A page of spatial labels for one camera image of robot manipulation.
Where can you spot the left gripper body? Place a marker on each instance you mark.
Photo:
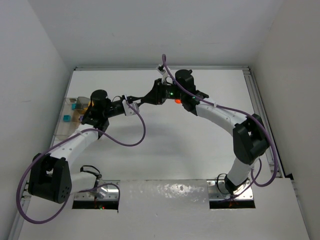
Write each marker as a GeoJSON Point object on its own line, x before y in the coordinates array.
{"type": "Point", "coordinates": [119, 106]}

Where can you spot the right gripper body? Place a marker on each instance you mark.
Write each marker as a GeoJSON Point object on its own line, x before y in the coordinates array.
{"type": "Point", "coordinates": [156, 92]}

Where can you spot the teal square lego brick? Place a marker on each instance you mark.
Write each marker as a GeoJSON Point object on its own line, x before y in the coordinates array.
{"type": "Point", "coordinates": [66, 118]}

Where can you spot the orange round dome piece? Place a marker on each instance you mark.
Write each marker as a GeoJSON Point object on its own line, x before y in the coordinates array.
{"type": "Point", "coordinates": [178, 101]}

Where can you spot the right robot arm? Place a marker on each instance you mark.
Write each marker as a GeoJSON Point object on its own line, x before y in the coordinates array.
{"type": "Point", "coordinates": [249, 141]}

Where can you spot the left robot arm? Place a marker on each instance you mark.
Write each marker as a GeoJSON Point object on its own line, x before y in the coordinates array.
{"type": "Point", "coordinates": [50, 177]}

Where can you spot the grey smoked container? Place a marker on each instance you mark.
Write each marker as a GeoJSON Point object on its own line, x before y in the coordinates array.
{"type": "Point", "coordinates": [81, 101]}

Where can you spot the clear container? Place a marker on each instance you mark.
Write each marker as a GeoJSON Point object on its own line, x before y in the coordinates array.
{"type": "Point", "coordinates": [66, 124]}

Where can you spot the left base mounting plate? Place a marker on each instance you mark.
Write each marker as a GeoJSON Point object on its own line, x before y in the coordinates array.
{"type": "Point", "coordinates": [104, 191]}

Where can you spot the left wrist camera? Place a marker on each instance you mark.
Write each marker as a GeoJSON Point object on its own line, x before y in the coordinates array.
{"type": "Point", "coordinates": [130, 109]}

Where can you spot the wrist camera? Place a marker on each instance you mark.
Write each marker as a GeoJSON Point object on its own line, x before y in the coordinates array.
{"type": "Point", "coordinates": [130, 109]}
{"type": "Point", "coordinates": [161, 69]}

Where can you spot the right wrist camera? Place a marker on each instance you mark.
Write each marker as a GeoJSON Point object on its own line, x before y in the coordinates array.
{"type": "Point", "coordinates": [161, 69]}

